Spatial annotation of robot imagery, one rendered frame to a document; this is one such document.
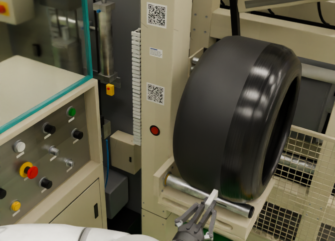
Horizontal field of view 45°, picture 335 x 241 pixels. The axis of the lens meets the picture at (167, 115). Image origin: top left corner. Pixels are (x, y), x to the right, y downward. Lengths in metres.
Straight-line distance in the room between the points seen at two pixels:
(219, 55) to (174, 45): 0.17
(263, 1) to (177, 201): 0.81
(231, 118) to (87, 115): 0.60
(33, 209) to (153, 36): 0.72
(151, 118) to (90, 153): 0.30
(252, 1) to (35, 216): 1.10
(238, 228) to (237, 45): 0.63
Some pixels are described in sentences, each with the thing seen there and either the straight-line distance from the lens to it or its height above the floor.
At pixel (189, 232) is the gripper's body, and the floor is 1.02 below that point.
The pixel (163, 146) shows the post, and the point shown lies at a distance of 1.58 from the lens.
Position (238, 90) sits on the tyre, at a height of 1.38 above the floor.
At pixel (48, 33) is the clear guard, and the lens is 1.28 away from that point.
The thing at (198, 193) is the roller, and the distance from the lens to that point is 1.52.
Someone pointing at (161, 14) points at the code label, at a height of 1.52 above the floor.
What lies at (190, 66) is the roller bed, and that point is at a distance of 1.84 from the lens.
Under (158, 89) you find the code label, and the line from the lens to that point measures 1.46.
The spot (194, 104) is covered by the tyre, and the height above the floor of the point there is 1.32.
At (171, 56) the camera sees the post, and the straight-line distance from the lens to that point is 1.38.
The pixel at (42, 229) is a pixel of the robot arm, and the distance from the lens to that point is 0.60.
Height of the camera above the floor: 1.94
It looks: 32 degrees down
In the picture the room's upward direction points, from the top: 2 degrees clockwise
